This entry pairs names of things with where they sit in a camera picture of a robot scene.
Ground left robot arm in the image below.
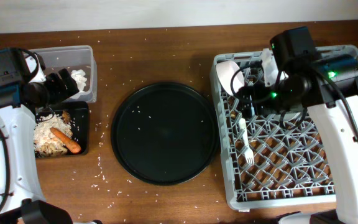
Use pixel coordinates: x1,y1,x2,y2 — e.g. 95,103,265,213
0,48,79,223

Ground orange carrot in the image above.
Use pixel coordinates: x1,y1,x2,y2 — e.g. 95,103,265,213
50,128,81,154

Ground white tissue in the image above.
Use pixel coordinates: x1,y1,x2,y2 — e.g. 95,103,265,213
71,69,87,92

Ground white plastic fork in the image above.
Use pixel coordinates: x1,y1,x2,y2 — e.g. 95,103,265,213
239,118,255,166

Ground grey plate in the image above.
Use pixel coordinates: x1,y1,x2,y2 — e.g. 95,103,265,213
280,108,302,122

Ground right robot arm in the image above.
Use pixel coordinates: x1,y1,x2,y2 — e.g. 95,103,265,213
233,27,358,223

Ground grey dishwasher rack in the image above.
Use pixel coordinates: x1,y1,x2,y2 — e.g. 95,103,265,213
209,44,358,212

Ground clear plastic waste bin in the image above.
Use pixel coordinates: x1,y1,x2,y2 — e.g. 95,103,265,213
22,45,98,106

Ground brown food scrap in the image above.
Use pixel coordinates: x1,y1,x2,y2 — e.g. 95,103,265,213
62,111,71,124

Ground rice and peanut leftovers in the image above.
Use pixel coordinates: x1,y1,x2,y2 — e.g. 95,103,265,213
34,114,73,157

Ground black rectangular tray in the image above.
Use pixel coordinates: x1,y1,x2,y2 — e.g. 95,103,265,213
35,101,90,159

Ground round black serving tray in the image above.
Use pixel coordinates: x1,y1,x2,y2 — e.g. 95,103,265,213
111,82,219,185

